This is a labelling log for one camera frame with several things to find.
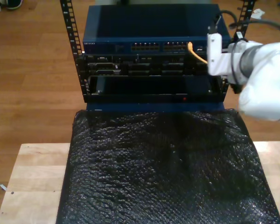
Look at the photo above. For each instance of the crumpled white paper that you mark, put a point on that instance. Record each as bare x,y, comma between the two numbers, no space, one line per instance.
259,12

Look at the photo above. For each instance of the black rack server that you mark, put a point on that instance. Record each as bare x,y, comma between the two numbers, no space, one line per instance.
142,66

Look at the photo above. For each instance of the blue base panel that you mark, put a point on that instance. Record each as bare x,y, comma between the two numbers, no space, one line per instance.
142,107

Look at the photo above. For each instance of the black bubble mat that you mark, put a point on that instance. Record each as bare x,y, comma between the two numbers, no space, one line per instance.
130,175

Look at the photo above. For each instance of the black shoe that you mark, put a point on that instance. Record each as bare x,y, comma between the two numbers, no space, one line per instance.
15,4

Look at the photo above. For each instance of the black perforated rack post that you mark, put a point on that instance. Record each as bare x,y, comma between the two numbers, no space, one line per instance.
247,14
68,23

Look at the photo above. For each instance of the blue network switch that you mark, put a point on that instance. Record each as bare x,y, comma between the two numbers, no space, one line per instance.
154,23

